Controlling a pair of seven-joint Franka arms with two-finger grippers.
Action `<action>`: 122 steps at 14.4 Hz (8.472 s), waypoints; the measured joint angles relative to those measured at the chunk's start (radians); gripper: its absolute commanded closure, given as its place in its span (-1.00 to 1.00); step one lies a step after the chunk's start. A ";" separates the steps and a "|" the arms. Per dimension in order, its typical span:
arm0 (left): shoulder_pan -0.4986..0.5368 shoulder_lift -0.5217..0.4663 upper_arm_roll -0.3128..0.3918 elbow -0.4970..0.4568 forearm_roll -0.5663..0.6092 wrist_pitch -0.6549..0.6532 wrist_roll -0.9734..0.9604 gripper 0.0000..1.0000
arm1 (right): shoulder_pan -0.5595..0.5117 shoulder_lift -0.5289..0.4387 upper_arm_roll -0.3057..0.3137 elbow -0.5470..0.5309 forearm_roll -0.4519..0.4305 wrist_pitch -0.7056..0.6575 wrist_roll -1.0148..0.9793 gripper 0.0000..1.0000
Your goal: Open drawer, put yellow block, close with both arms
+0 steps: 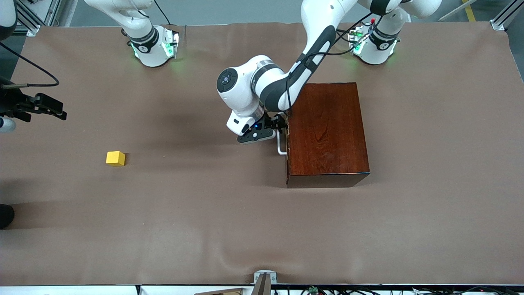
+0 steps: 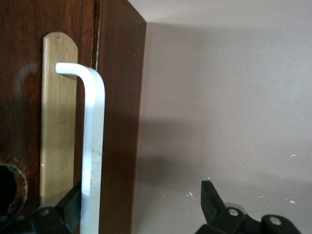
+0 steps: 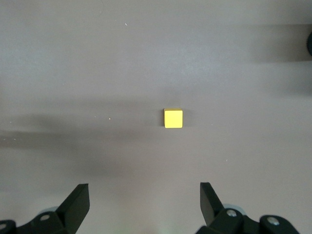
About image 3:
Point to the black round object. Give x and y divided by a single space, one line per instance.
310 44

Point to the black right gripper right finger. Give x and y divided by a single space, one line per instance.
214 214

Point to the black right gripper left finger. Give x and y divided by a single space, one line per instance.
73 209

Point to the yellow cube block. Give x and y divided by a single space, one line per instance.
173 119

